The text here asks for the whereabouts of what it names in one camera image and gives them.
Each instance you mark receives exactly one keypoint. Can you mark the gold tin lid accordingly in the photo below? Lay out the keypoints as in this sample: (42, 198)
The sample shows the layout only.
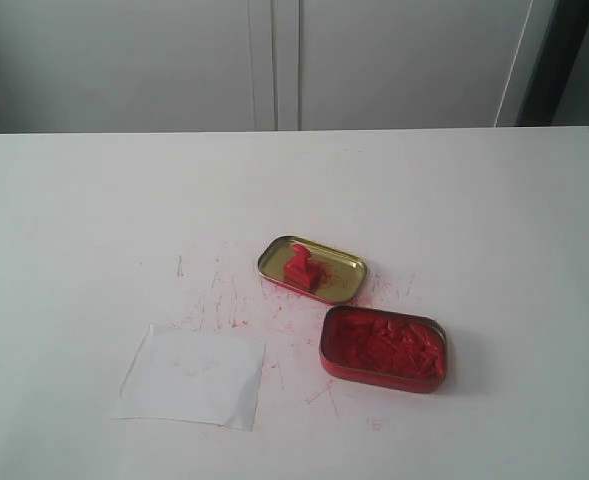
(341, 274)

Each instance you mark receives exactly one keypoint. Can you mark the white paper sheet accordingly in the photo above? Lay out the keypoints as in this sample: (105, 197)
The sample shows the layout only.
(186, 376)

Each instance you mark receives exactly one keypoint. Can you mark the red ink tin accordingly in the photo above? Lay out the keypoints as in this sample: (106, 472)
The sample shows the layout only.
(383, 348)

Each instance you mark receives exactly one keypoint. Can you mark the white cabinet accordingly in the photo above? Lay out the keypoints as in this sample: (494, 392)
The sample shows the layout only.
(173, 66)

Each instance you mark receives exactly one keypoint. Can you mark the red stamp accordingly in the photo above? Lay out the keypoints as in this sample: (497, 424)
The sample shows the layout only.
(300, 270)

